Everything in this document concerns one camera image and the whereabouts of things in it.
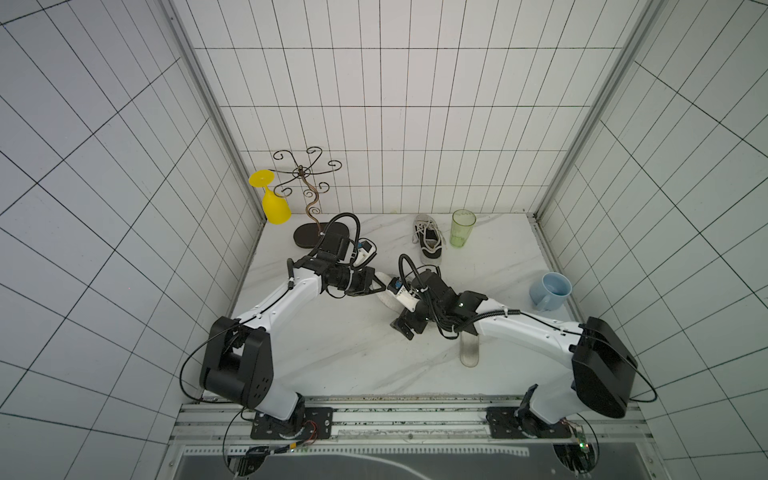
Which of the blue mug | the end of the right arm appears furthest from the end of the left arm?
the blue mug

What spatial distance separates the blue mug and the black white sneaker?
1.11 feet

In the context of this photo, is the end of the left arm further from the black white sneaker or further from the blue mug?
the blue mug

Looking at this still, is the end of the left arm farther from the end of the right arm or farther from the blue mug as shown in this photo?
the blue mug

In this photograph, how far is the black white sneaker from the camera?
1.03 meters

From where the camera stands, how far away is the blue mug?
0.90 m
